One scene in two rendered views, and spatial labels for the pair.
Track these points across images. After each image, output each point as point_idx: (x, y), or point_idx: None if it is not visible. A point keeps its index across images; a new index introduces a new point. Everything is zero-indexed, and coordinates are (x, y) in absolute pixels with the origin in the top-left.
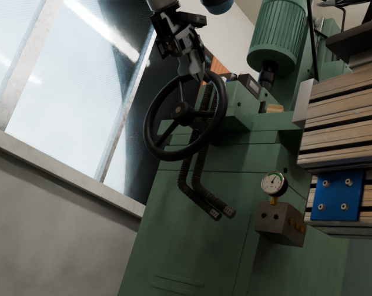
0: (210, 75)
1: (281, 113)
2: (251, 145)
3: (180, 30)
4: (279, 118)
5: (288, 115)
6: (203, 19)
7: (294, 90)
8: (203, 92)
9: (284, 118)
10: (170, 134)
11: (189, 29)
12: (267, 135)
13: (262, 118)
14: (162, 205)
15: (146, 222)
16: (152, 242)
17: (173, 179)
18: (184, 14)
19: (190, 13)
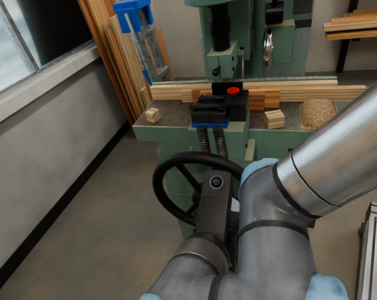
0: (227, 171)
1: (289, 132)
2: (259, 159)
3: (231, 252)
4: (287, 137)
5: (299, 136)
6: (231, 185)
7: (248, 15)
8: (195, 139)
9: (294, 138)
10: (154, 141)
11: (233, 231)
12: (277, 152)
13: (266, 136)
14: (185, 194)
15: (177, 202)
16: (192, 214)
17: (184, 178)
18: (226, 234)
19: (227, 219)
